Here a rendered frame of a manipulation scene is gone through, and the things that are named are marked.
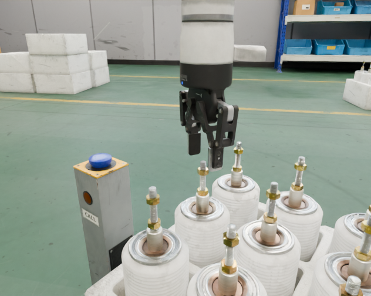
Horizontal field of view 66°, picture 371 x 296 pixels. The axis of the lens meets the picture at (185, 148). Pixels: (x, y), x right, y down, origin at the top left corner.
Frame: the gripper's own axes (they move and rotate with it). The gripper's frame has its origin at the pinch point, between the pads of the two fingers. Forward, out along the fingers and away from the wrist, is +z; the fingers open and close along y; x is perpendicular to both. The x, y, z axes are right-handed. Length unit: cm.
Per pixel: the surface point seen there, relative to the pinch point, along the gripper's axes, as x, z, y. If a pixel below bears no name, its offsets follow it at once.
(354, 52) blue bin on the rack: 384, 5, -248
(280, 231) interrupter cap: 7.7, 10.1, 10.7
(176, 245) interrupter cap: -7.8, 10.1, 6.6
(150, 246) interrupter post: -11.4, 9.6, 5.8
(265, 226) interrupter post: 4.3, 8.0, 10.9
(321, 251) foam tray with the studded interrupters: 18.0, 17.5, 10.9
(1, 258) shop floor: -38, 35, -36
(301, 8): 322, -53, -298
